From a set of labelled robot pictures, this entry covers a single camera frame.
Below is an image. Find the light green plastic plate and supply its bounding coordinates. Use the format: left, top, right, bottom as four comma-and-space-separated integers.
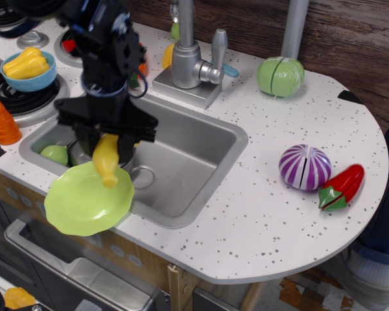
44, 162, 134, 236

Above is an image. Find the red toy chili pepper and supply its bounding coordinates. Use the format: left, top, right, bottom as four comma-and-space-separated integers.
318, 164, 365, 211

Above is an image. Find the green toy cabbage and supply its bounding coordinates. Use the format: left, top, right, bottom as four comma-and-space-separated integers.
256, 56, 305, 97

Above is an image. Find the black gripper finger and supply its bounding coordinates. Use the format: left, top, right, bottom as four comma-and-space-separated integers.
117, 131, 142, 163
74, 126, 100, 156

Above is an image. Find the silver toy sink basin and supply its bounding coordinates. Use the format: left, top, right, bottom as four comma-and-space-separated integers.
18, 92, 249, 229

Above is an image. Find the white sock and shoe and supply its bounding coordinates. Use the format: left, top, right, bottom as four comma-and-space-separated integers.
320, 248, 389, 310

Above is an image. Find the silver oven door handle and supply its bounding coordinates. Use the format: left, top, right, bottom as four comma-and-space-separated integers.
5, 219, 156, 310

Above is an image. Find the yellow toy banana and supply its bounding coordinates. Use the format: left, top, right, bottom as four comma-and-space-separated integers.
92, 133, 119, 189

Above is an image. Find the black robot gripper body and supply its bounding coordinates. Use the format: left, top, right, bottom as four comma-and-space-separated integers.
54, 91, 158, 142

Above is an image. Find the small green toy behind faucet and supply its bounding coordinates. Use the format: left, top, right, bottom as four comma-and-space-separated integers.
170, 22, 180, 41

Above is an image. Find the orange toy carrot piece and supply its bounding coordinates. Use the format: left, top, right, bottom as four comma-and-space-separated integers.
0, 102, 22, 145

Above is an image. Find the small steel pot with lid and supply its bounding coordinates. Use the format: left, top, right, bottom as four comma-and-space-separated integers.
67, 139, 135, 173

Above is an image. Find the yellow toy bell pepper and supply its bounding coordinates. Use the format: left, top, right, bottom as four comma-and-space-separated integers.
3, 47, 51, 80

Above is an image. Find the orange toy carrot with leaves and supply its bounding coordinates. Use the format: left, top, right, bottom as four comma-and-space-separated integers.
128, 63, 147, 89

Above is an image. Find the black coil stove burner right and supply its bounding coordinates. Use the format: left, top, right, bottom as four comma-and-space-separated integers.
54, 31, 82, 69

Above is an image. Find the black coil stove burner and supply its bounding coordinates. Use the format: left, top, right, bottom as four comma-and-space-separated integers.
54, 31, 82, 69
0, 0, 27, 32
0, 75, 69, 128

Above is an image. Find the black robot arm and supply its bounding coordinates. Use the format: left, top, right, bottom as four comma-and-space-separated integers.
0, 1, 158, 163

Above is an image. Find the red toy ketchup bottle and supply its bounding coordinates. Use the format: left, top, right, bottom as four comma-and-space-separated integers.
62, 39, 77, 53

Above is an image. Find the black coil stove burner back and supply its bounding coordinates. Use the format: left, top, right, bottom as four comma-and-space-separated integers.
0, 0, 27, 32

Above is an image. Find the silver toy faucet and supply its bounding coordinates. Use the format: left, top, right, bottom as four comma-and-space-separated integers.
152, 0, 228, 109

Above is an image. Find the yellow toy corn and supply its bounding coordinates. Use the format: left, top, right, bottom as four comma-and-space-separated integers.
162, 44, 174, 69

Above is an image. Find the purple striped toy onion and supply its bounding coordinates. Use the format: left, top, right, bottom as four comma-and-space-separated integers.
278, 144, 332, 190

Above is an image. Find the grey vertical pole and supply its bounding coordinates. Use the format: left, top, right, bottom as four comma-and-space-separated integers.
281, 0, 309, 60

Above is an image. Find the blue plastic bowl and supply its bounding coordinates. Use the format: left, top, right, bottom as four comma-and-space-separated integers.
0, 51, 57, 92

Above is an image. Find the black coil stove burner front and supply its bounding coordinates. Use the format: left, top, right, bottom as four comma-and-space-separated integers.
0, 75, 69, 128

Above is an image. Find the green toy fruit in sink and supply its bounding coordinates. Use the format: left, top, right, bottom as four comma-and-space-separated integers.
40, 145, 69, 166

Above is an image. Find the yellow object with black cable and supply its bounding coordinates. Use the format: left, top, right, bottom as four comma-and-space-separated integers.
0, 287, 36, 310

